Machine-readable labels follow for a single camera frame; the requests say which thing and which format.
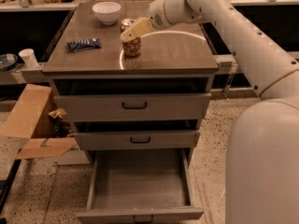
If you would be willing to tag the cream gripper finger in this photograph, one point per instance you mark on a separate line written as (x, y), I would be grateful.
(141, 26)

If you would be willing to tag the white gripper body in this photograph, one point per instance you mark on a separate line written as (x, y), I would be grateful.
(156, 17)

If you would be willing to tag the orange soda can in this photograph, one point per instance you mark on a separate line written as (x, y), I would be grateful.
(132, 48)

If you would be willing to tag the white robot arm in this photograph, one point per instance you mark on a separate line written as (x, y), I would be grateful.
(262, 160)

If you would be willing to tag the grey drawer cabinet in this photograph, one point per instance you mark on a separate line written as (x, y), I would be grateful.
(172, 61)

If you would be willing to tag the grey top drawer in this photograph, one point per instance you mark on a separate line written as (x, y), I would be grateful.
(136, 107)

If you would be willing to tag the grey middle drawer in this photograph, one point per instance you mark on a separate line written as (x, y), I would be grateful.
(137, 140)

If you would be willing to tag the grey open bottom drawer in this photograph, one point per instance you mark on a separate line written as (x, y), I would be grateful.
(150, 186)

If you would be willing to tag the white ceramic bowl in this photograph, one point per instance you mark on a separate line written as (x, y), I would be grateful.
(107, 12)

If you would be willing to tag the dark blue snack bar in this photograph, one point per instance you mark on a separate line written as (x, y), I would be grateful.
(84, 44)

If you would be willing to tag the white paper cup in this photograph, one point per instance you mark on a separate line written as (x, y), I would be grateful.
(29, 58)

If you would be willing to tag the brown cardboard box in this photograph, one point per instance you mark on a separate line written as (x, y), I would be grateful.
(30, 119)

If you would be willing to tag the dark round plate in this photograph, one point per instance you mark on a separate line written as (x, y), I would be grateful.
(8, 61)

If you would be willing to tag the metal shelf rail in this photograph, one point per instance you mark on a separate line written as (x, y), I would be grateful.
(228, 65)

